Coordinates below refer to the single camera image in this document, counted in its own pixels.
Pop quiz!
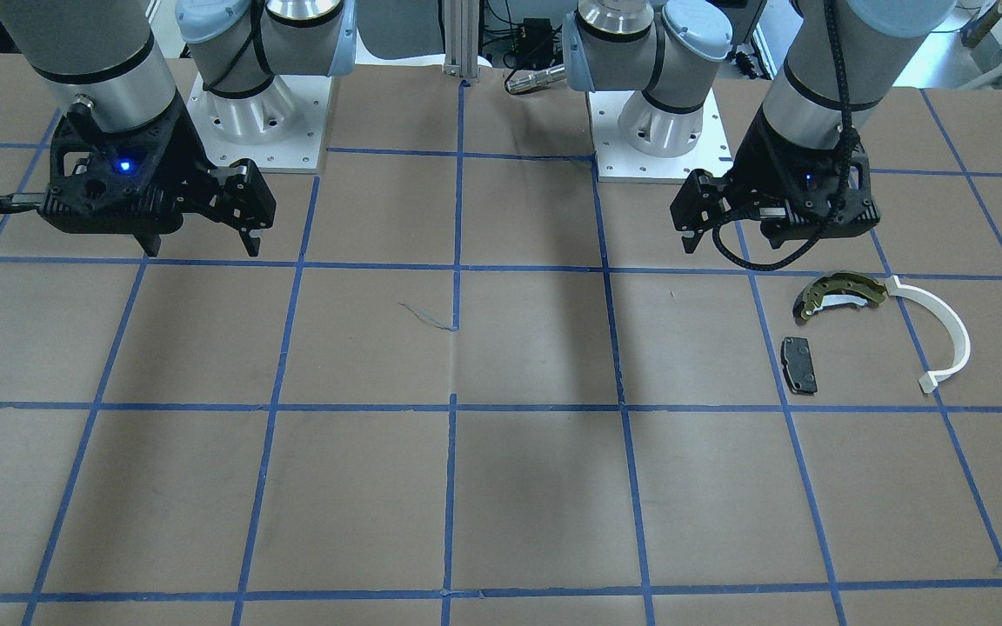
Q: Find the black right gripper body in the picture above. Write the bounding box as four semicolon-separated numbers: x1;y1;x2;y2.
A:
0;94;211;240

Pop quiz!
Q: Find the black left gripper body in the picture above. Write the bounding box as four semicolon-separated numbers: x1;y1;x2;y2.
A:
731;112;880;244

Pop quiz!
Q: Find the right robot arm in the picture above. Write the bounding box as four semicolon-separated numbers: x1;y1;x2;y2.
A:
0;1;357;257

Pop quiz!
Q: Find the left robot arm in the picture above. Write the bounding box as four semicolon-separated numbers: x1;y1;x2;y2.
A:
562;1;953;267

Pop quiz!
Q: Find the brass brake shoe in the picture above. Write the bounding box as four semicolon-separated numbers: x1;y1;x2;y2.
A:
792;272;888;323

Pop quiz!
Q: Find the black brake pad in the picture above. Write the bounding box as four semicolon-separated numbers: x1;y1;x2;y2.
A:
780;336;818;395

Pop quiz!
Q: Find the silver metal cylinder tool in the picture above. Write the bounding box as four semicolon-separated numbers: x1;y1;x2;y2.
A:
504;64;567;96

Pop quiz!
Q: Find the white curved plastic part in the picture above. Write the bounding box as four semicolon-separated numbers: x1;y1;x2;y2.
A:
885;276;972;394

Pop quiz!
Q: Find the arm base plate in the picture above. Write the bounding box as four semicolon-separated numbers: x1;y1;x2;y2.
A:
187;76;335;174
587;91;734;183

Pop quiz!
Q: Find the aluminium frame post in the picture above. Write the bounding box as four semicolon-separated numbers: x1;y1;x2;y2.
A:
440;0;480;83

